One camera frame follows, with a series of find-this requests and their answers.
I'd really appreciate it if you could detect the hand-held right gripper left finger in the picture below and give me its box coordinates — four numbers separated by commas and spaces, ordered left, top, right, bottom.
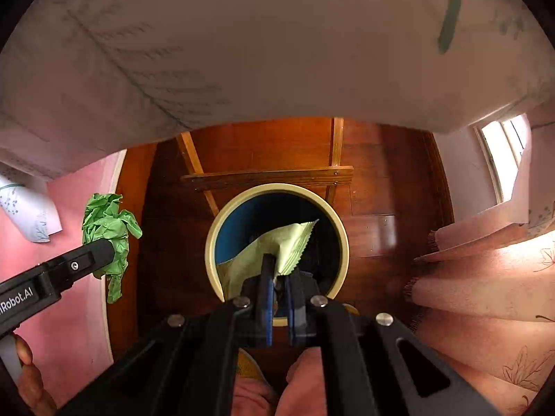
56, 253, 278, 416

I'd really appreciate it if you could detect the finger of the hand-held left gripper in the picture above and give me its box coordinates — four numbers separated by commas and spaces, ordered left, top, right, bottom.
40, 238, 118, 291

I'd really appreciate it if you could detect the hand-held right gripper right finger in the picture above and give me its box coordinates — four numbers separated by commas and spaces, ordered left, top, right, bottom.
284, 269, 504, 416

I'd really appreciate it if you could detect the green wrapper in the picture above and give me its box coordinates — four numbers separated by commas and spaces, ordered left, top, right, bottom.
82, 193, 143, 304

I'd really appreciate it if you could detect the light green snack packet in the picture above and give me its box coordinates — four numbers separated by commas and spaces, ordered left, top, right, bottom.
216, 220, 319, 302

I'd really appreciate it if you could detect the round cream-rimmed bin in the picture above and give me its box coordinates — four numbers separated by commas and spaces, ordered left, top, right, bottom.
205, 183, 350, 328

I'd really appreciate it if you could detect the person's left hand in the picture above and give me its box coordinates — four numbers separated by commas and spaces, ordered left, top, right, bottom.
14, 333, 58, 416

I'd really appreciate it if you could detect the pink floral blanket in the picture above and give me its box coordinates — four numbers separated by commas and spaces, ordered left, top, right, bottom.
403, 214, 555, 416

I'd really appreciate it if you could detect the tree print tablecloth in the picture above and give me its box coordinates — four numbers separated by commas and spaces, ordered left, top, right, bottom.
0, 0, 555, 243

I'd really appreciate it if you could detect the white framed window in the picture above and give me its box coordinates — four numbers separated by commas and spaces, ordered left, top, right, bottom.
475, 115, 532, 204

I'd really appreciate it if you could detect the wooden table frame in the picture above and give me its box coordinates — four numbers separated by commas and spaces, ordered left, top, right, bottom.
176, 117, 354, 217

